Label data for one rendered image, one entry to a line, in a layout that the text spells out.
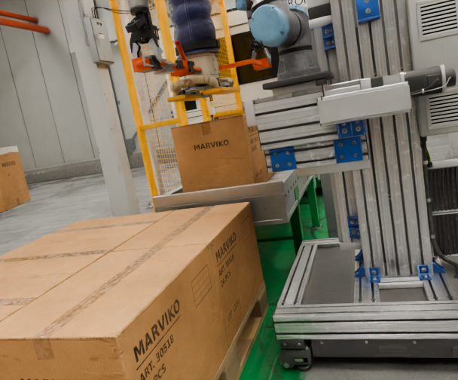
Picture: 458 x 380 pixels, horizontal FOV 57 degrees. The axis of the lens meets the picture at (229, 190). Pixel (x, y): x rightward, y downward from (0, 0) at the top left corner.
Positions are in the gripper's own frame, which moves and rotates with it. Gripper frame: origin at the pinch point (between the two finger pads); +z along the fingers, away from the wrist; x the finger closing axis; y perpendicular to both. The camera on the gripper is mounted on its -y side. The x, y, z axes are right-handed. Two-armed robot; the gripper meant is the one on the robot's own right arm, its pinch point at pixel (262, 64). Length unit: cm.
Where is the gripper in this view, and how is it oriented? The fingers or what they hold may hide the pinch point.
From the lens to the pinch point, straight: 249.9
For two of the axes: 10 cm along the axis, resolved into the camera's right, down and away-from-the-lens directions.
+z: 1.7, 9.7, 1.7
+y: -2.8, 2.2, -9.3
